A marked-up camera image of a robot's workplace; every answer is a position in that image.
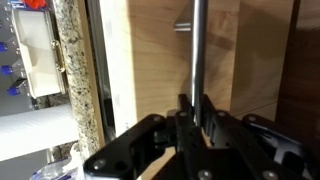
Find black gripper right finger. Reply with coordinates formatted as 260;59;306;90
201;96;312;180

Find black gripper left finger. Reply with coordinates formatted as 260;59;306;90
83;94;192;180

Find wooden top drawer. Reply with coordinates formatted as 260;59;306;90
86;0;294;139

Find silver drawer handle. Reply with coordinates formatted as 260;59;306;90
173;0;208;126

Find white paper towel roll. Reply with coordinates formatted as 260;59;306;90
0;105;79;161

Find white rectangular dish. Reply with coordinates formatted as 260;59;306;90
12;9;65;98

